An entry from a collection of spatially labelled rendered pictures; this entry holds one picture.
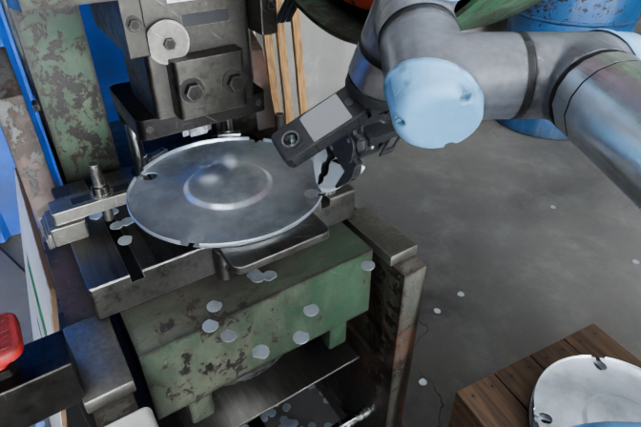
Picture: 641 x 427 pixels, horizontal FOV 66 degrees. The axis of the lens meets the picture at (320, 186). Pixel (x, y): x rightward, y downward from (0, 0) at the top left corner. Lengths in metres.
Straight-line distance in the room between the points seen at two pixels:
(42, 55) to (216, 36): 0.33
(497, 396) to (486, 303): 0.70
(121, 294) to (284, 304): 0.24
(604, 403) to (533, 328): 0.66
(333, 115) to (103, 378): 0.44
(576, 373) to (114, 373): 0.81
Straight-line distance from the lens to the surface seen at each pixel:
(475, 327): 1.63
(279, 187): 0.73
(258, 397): 1.05
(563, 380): 1.07
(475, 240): 1.95
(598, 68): 0.42
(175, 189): 0.76
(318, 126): 0.58
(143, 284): 0.76
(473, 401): 1.04
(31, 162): 1.05
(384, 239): 0.86
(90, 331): 0.78
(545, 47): 0.45
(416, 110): 0.40
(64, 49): 0.93
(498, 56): 0.43
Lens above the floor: 1.18
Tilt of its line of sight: 33 degrees down
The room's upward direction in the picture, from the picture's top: straight up
